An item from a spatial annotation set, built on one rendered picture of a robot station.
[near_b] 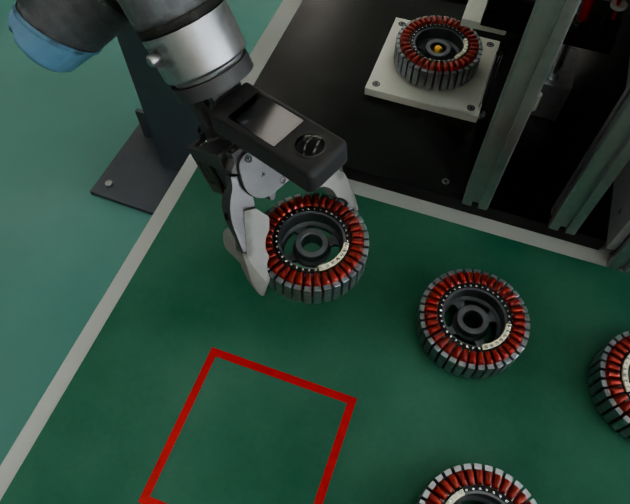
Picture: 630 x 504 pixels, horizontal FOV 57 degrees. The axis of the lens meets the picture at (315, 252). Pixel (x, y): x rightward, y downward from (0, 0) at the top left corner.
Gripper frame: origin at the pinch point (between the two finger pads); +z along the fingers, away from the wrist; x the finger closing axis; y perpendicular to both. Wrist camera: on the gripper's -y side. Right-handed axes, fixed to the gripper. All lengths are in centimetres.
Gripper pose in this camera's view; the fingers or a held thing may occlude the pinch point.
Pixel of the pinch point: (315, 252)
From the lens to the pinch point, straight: 57.7
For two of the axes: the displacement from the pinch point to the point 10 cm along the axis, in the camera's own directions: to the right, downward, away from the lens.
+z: 3.8, 7.4, 5.5
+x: -6.9, 6.2, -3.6
